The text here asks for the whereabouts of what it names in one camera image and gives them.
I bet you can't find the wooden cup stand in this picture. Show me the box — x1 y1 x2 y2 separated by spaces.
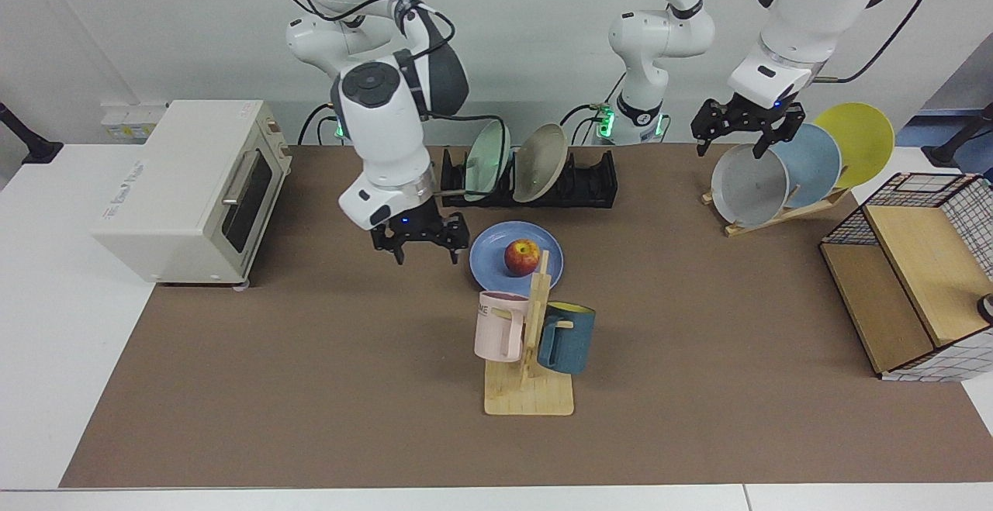
484 250 576 417

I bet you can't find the red yellow apple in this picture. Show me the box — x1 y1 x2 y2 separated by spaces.
504 239 541 277

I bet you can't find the grey plate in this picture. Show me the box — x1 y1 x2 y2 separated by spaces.
711 143 791 227

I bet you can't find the black base cable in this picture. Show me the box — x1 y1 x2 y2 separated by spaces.
559 73 626 146
297 102 340 146

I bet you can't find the light blue plate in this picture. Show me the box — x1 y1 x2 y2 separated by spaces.
768 123 842 209

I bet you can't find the taupe plate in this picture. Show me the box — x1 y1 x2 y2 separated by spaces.
513 123 568 203

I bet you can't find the yellow plate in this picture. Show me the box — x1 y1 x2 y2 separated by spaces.
813 102 896 189

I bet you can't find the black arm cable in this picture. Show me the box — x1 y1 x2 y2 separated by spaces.
684 0 929 84
260 0 507 202

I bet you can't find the brown table cloth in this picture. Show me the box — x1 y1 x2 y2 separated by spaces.
60 143 993 489

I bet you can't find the pale green plate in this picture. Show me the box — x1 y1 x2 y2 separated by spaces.
464 119 512 202

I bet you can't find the pink cup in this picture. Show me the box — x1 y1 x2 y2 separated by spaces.
474 291 530 363

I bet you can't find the wire basket with wooden floor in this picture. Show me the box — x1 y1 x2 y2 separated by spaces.
819 172 993 382

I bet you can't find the dark teal cup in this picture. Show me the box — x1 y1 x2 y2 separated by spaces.
537 302 597 375

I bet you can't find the pale toaster oven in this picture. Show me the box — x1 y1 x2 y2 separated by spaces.
89 99 293 288

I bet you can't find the white wall socket strip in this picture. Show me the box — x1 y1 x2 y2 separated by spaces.
101 102 169 143

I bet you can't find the wooden plate rack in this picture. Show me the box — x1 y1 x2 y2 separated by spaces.
702 188 850 237

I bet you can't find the black dish rack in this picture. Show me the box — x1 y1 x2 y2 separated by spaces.
441 148 618 209

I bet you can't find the black stand foot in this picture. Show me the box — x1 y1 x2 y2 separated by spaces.
0 102 64 164
922 104 993 168

